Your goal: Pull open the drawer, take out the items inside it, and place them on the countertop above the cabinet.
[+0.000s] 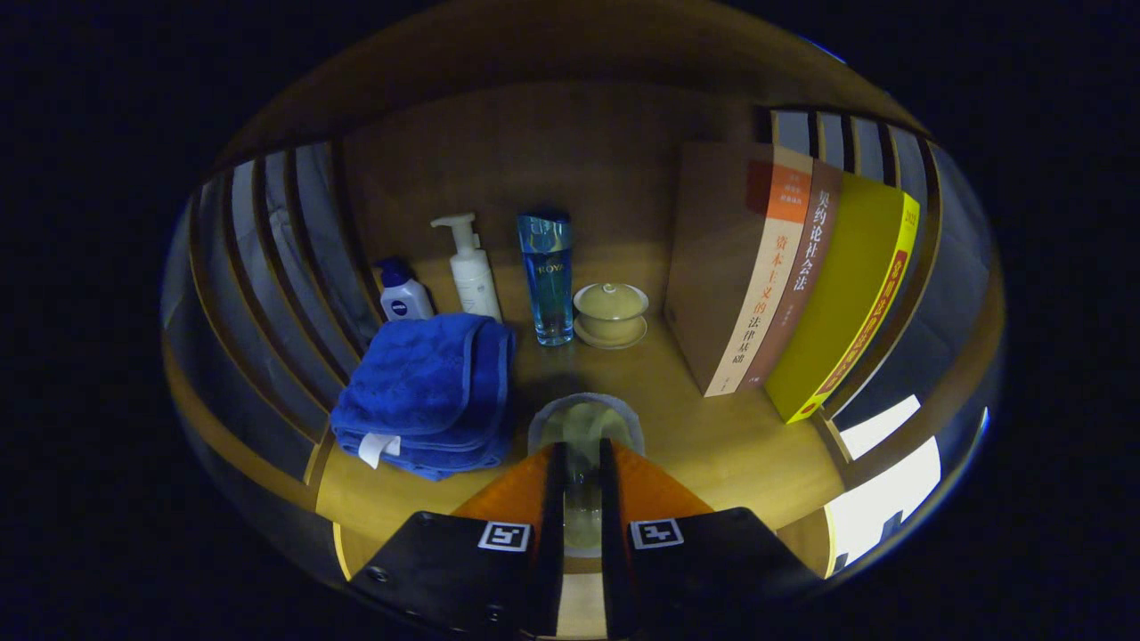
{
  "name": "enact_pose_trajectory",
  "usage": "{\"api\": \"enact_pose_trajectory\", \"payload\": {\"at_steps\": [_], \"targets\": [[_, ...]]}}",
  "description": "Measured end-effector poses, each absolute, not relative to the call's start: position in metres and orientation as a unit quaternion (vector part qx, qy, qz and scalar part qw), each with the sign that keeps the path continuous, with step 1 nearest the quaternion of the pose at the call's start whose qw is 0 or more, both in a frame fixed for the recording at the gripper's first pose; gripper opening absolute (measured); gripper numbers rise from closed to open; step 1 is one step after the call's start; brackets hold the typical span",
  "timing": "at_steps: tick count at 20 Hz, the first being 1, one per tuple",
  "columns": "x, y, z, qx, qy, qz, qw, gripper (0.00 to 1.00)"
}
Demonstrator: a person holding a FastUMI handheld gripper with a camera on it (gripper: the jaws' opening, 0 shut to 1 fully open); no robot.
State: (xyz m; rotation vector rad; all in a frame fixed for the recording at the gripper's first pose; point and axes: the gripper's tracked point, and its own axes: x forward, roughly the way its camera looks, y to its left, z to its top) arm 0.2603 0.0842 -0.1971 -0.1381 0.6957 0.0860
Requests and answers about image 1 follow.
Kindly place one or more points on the wooden cabinet with slatted shelf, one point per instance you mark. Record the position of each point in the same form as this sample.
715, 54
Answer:
552, 142

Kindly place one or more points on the white side table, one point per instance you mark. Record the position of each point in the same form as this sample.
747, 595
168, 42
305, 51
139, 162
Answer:
891, 499

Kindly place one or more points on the small white bottle blue cap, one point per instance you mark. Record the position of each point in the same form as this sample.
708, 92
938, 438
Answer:
405, 298

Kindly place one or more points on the beige book orange label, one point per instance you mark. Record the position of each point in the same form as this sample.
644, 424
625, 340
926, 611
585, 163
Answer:
721, 267

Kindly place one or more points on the beige lidded teacup with saucer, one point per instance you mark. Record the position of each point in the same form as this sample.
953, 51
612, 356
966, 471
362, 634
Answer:
611, 312

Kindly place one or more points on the white pump bottle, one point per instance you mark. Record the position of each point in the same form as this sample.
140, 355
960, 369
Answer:
472, 280

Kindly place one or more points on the wooden countertop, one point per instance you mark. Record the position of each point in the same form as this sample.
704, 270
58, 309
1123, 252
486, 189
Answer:
712, 427

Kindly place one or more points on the brown book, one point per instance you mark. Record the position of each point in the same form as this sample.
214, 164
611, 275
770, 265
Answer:
806, 267

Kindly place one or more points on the folded blue towel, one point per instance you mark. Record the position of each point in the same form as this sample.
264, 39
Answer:
427, 383

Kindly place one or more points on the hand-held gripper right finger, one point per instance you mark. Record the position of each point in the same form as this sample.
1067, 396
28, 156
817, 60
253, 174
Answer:
610, 534

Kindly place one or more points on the yellow book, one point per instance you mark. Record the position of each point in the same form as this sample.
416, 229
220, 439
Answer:
846, 294

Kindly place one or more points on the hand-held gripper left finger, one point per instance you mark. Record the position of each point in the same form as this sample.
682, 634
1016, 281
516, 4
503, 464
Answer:
554, 534

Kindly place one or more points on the blue glass bottle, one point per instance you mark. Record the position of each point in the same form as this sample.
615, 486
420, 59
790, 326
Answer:
548, 276

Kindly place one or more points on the small green vase stone base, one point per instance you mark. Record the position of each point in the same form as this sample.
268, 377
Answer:
583, 425

